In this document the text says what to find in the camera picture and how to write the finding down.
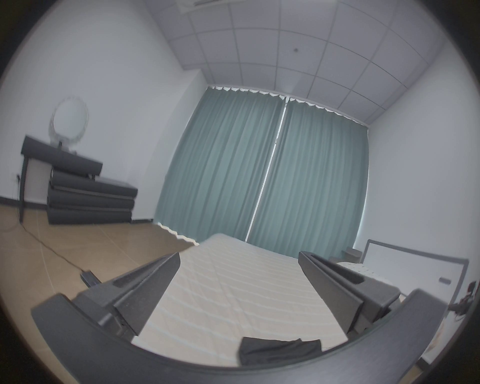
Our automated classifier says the blue-green curtain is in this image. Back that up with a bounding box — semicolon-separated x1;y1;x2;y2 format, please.
154;85;288;245
245;97;370;260

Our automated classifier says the white printed pillow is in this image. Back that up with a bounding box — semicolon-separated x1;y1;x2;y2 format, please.
335;262;387;280

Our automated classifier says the bed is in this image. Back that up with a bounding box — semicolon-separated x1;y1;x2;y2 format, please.
131;232;470;372

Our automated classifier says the round white ceiling lamp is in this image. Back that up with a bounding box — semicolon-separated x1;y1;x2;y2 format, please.
49;96;91;154

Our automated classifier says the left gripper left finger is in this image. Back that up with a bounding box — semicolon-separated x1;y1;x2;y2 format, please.
73;252;182;336

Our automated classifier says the black cable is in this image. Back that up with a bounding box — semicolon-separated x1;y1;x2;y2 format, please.
15;174;103;289

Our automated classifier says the grey bedside table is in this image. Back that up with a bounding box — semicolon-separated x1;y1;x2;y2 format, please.
330;247;363;264

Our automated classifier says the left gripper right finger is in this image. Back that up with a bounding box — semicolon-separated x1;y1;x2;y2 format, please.
298;250;401;335

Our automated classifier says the dark grey dressing table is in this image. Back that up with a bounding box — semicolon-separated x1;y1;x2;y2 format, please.
20;135;104;223

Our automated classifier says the black T-shirt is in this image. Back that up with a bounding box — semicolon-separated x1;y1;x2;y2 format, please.
239;337;323;367

